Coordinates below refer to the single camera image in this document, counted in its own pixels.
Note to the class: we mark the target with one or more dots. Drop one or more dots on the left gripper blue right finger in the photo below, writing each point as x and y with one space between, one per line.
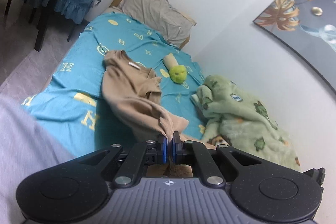
180 149

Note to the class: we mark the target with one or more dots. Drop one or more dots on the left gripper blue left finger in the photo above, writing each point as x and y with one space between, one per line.
162 147

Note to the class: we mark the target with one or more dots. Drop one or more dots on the tan garment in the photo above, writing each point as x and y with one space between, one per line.
134 96

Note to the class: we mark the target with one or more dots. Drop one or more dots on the green dinosaur fleece blanket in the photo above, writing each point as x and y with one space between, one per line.
239 119

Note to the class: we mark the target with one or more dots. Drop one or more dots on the green headed plush toy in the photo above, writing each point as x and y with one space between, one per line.
177 73

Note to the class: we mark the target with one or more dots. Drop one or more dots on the teal patterned bed sheet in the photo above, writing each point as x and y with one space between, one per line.
72 108

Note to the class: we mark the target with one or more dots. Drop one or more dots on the grey pillow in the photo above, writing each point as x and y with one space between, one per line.
162 14

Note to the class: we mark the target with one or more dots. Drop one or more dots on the leaf art wall painting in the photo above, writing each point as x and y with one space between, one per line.
307 27

